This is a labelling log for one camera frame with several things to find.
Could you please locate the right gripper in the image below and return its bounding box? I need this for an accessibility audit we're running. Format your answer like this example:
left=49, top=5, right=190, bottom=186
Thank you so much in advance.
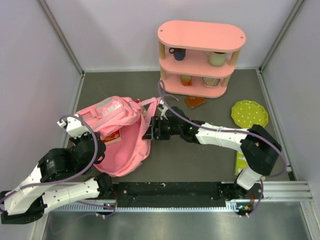
left=143, top=115, right=183, bottom=140

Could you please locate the pink student backpack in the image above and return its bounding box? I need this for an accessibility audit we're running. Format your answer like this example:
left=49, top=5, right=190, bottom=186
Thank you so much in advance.
left=77, top=96, right=160, bottom=177

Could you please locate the red cartoon book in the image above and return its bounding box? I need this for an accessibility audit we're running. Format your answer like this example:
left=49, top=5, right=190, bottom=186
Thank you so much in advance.
left=101, top=129, right=122, bottom=145

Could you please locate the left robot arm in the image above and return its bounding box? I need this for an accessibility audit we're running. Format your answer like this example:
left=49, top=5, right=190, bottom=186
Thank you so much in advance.
left=0, top=132, right=114, bottom=225

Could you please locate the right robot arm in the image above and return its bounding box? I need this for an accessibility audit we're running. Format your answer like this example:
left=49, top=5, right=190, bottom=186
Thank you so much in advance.
left=142, top=104, right=282, bottom=200

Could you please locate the brown leather wallet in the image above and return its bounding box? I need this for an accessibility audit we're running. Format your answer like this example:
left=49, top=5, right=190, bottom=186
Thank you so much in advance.
left=184, top=96, right=207, bottom=109

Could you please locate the orange cup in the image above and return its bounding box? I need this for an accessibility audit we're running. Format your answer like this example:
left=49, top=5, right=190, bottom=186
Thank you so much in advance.
left=180, top=74, right=193, bottom=87

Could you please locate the patterned flower-shaped bowl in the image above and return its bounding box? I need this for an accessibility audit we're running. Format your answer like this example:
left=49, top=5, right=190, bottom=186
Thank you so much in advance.
left=202, top=77, right=221, bottom=88

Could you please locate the dark blue mug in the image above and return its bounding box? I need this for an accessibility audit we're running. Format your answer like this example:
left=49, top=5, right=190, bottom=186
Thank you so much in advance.
left=168, top=47, right=186, bottom=61

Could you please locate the pink three-tier wooden shelf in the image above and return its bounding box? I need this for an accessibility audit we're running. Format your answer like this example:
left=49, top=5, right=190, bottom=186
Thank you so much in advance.
left=157, top=20, right=246, bottom=99

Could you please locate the green cartoon book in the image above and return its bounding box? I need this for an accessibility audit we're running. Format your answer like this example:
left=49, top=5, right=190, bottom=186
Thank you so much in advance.
left=234, top=151, right=248, bottom=175

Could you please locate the green polka dot plate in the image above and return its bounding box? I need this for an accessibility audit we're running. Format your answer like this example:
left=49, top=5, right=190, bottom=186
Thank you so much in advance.
left=231, top=100, right=269, bottom=129

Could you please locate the beige ceramic mug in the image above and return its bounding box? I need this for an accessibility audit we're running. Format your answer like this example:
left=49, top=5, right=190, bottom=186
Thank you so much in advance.
left=203, top=51, right=228, bottom=67

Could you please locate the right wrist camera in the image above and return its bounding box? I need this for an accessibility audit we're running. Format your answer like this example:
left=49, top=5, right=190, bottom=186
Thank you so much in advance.
left=157, top=99, right=169, bottom=120

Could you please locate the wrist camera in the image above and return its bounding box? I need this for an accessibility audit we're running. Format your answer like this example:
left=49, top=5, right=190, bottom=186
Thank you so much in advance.
left=57, top=114, right=89, bottom=139
left=157, top=99, right=169, bottom=120

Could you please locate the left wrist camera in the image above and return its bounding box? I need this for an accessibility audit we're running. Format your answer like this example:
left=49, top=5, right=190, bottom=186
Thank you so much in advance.
left=57, top=114, right=89, bottom=139

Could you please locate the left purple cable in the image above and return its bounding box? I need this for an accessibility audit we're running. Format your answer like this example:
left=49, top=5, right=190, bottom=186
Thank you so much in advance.
left=0, top=113, right=118, bottom=217

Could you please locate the purple cable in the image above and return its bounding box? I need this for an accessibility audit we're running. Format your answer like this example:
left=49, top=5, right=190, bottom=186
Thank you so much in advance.
left=156, top=79, right=287, bottom=217
left=0, top=113, right=118, bottom=217

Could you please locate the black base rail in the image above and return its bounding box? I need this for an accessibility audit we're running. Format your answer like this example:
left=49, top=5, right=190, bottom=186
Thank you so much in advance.
left=115, top=182, right=261, bottom=207

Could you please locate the white cable duct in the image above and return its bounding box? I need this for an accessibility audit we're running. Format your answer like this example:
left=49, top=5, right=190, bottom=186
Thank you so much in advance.
left=54, top=200, right=251, bottom=213

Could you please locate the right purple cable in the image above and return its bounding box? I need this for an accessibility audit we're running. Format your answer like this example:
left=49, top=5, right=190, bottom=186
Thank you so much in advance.
left=156, top=79, right=287, bottom=217

